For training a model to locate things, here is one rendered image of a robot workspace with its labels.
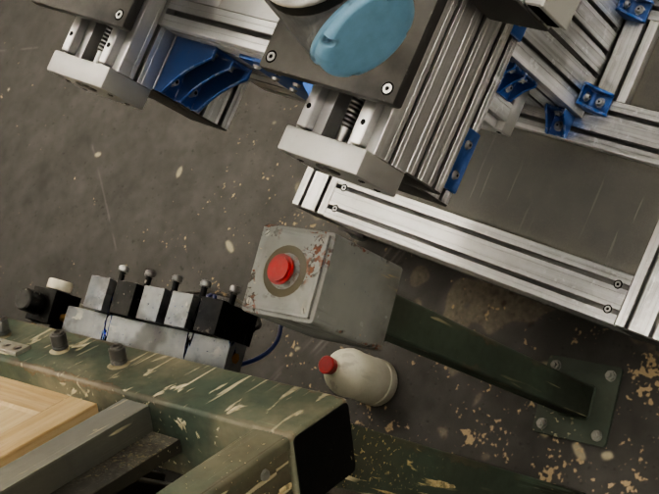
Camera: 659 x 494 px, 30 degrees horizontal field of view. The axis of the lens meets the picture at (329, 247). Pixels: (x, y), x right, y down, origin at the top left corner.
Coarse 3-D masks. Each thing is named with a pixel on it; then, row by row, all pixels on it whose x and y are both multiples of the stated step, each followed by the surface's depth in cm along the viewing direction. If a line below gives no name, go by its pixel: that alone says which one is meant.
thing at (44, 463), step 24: (120, 408) 167; (144, 408) 166; (72, 432) 161; (96, 432) 160; (120, 432) 163; (144, 432) 167; (24, 456) 156; (48, 456) 156; (72, 456) 157; (96, 456) 160; (0, 480) 151; (24, 480) 151; (48, 480) 154
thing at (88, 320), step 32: (64, 288) 209; (96, 288) 199; (128, 288) 195; (160, 288) 191; (32, 320) 208; (64, 320) 205; (96, 320) 201; (128, 320) 196; (160, 320) 191; (192, 320) 187; (224, 320) 184; (256, 320) 190; (160, 352) 191; (192, 352) 187; (224, 352) 183
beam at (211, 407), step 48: (48, 336) 192; (48, 384) 180; (96, 384) 173; (144, 384) 171; (192, 384) 169; (240, 384) 167; (288, 384) 166; (192, 432) 163; (240, 432) 157; (288, 432) 152; (336, 432) 158; (336, 480) 160
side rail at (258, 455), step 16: (256, 432) 153; (224, 448) 150; (240, 448) 150; (256, 448) 149; (272, 448) 149; (288, 448) 151; (208, 464) 147; (224, 464) 147; (240, 464) 146; (256, 464) 147; (272, 464) 150; (288, 464) 153; (176, 480) 144; (192, 480) 144; (208, 480) 143; (224, 480) 143; (240, 480) 145; (256, 480) 148; (272, 480) 150; (288, 480) 153
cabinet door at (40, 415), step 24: (0, 384) 184; (24, 384) 183; (0, 408) 177; (24, 408) 175; (48, 408) 174; (72, 408) 173; (96, 408) 174; (0, 432) 169; (24, 432) 168; (48, 432) 167; (0, 456) 162
